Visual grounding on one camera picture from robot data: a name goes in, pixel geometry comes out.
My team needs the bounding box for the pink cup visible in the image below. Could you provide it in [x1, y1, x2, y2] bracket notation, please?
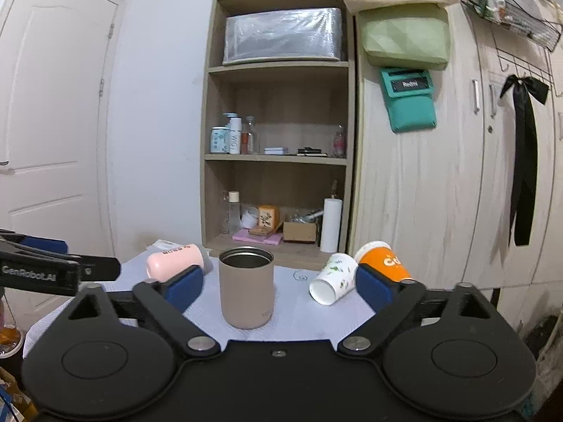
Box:
[145, 243, 214, 282]

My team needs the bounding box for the green padded pouch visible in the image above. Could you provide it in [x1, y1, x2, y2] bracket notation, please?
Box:
[358, 3, 452, 71]

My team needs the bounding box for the white door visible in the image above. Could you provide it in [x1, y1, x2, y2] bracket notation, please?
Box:
[0, 0, 129, 321]

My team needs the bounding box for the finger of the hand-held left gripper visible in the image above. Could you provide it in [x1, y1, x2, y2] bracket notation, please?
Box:
[0, 229, 69, 259]
[78, 255, 121, 281]

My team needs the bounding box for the white pump bottle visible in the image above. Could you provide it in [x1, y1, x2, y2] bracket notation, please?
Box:
[222, 113, 243, 155]

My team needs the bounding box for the teal fabric pouch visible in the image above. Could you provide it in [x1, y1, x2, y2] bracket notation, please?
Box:
[380, 67, 438, 134]

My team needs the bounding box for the white paper towel roll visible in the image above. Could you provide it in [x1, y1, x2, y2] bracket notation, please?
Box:
[320, 197, 343, 254]

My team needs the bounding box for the white floral paper cup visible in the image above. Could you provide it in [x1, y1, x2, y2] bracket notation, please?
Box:
[309, 252, 360, 306]

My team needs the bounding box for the blue and white can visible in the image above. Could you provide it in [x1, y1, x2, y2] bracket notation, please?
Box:
[210, 126, 230, 155]

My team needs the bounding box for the orange paper cup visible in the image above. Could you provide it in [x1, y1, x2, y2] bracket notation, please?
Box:
[354, 240, 412, 283]

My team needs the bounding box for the white patterned table cloth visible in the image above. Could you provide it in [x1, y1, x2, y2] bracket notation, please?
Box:
[22, 246, 380, 361]

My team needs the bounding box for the plastic-wrapped grey storage box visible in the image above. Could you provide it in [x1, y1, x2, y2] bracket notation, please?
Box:
[222, 7, 344, 66]

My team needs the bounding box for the tan metal cup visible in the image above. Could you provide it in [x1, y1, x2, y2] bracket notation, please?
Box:
[219, 247, 276, 330]

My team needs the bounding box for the clear glass bottle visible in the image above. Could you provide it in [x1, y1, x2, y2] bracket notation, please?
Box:
[241, 116, 259, 155]

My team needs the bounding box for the wooden shelf unit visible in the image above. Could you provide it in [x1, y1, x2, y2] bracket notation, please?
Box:
[200, 0, 357, 272]

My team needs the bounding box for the wire hook rack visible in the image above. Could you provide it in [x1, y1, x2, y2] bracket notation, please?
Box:
[490, 26, 556, 81]

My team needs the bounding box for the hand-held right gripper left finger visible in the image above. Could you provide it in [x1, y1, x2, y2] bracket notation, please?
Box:
[57, 267, 221, 358]

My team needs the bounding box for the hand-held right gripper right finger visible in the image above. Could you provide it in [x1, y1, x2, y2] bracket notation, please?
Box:
[337, 266, 506, 356]

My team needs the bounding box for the clear bottle with beige cap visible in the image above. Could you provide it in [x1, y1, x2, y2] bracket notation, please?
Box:
[221, 191, 241, 235]

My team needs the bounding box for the brown cardboard box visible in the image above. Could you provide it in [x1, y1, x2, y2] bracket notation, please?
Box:
[282, 219, 318, 244]

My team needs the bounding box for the black wire basket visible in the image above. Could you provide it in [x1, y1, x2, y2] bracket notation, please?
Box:
[460, 0, 563, 52]

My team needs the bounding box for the pink flat box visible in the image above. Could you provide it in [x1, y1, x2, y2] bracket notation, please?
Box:
[232, 228, 284, 245]

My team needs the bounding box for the yellow floral box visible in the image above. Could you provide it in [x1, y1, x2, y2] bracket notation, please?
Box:
[258, 205, 281, 232]

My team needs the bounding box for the light wood wardrobe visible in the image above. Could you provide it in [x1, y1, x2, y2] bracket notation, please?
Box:
[349, 0, 563, 317]

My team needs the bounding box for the black ribbon bow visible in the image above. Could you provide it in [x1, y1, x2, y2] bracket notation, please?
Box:
[499, 74, 551, 247]

